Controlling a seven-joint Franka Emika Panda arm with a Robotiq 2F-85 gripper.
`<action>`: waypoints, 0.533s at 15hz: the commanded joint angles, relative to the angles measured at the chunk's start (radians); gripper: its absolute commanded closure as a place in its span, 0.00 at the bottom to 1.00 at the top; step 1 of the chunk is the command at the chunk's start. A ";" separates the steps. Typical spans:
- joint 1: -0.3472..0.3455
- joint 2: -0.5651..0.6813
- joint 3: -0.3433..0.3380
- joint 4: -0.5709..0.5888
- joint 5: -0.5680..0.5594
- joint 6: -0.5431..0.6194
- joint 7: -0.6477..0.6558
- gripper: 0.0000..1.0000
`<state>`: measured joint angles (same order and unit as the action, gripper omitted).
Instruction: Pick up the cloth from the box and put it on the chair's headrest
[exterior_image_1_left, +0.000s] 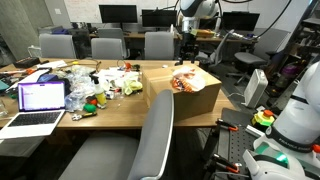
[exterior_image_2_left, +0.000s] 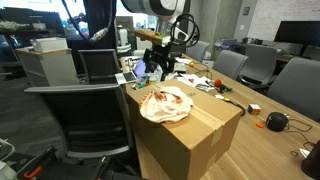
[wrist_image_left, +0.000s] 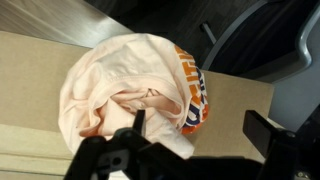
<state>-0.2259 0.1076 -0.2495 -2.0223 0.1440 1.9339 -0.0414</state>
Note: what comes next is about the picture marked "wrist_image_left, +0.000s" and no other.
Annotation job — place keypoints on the peach cloth with orange print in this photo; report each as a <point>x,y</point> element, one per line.
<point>126,66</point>

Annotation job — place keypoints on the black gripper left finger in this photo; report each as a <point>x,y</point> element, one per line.
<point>140,121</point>

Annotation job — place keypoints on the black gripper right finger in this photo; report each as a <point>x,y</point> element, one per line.
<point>261,133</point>

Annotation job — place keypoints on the large brown cardboard box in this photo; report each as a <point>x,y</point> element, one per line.
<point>33,83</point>

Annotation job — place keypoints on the black mesh grey-frame office chair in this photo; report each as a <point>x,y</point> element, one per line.
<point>266,33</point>

